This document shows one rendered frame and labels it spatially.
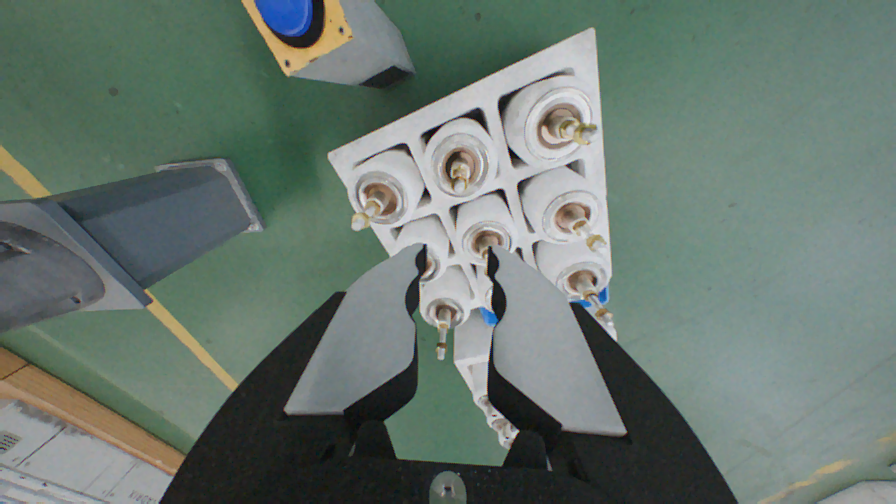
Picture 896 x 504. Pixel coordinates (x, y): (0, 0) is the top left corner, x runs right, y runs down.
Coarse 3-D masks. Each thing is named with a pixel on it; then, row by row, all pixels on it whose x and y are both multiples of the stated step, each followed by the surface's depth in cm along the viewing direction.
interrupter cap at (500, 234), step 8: (480, 224) 34; (488, 224) 34; (496, 224) 34; (472, 232) 35; (480, 232) 35; (488, 232) 35; (496, 232) 35; (504, 232) 34; (464, 240) 35; (472, 240) 35; (496, 240) 36; (504, 240) 35; (512, 240) 35; (464, 248) 36; (472, 248) 36; (472, 256) 37; (480, 256) 37
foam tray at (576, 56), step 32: (544, 64) 30; (576, 64) 30; (448, 96) 33; (480, 96) 32; (384, 128) 35; (416, 128) 35; (352, 160) 38; (416, 160) 37; (512, 160) 42; (576, 160) 39; (512, 192) 39; (448, 224) 42; (448, 256) 47; (608, 256) 44
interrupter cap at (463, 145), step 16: (448, 144) 29; (464, 144) 29; (480, 144) 28; (432, 160) 30; (448, 160) 30; (480, 160) 29; (432, 176) 31; (448, 176) 31; (480, 176) 30; (448, 192) 32; (464, 192) 32
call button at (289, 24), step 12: (264, 0) 17; (276, 0) 17; (288, 0) 17; (300, 0) 17; (264, 12) 18; (276, 12) 18; (288, 12) 18; (300, 12) 18; (276, 24) 18; (288, 24) 18; (300, 24) 18
